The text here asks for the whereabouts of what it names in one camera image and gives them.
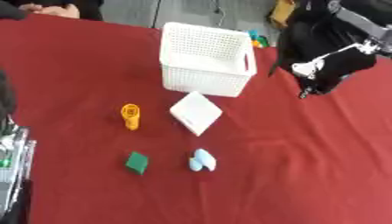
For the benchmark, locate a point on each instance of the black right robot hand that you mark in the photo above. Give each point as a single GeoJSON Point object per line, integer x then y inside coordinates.
{"type": "Point", "coordinates": [326, 55]}

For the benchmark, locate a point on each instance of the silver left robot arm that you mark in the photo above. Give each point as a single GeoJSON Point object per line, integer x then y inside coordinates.
{"type": "Point", "coordinates": [11, 157]}

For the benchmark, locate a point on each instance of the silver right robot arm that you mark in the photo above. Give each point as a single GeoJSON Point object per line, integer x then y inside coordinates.
{"type": "Point", "coordinates": [365, 19]}

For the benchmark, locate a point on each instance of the white square flat box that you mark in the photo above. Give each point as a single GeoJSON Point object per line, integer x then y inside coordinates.
{"type": "Point", "coordinates": [196, 113]}

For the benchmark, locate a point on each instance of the yellow bag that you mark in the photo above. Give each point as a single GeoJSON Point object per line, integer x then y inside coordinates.
{"type": "Point", "coordinates": [282, 13]}

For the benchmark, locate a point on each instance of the colourful toy pile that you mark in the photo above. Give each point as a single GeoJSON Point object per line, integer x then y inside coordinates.
{"type": "Point", "coordinates": [259, 39]}

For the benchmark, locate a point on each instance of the white perforated plastic basket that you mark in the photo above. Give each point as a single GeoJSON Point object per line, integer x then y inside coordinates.
{"type": "Point", "coordinates": [204, 55]}

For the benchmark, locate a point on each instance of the light blue and white toy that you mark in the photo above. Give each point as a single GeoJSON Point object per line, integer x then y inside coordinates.
{"type": "Point", "coordinates": [203, 159]}

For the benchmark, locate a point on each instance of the orange handheld gadget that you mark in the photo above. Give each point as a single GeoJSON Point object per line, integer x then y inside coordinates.
{"type": "Point", "coordinates": [130, 113]}

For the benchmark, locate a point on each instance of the green square block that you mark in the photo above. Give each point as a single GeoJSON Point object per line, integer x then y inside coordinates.
{"type": "Point", "coordinates": [137, 162]}

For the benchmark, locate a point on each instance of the person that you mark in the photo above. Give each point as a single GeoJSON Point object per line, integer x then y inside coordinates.
{"type": "Point", "coordinates": [48, 8]}

